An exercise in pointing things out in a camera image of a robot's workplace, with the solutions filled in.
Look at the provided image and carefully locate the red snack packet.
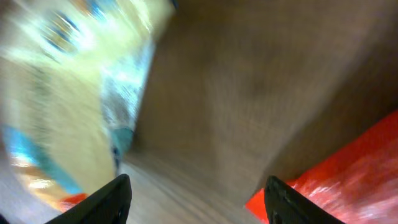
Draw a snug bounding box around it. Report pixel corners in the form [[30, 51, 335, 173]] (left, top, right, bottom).
[[246, 112, 397, 224]]

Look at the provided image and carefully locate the yellow wet wipes pack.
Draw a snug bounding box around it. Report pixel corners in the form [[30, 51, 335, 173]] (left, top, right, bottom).
[[1, 0, 175, 212]]

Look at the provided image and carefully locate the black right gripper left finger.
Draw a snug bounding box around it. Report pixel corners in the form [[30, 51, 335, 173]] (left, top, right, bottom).
[[46, 174, 132, 224]]

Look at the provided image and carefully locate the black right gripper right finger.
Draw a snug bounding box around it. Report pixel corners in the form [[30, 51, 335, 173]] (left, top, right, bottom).
[[264, 175, 344, 224]]

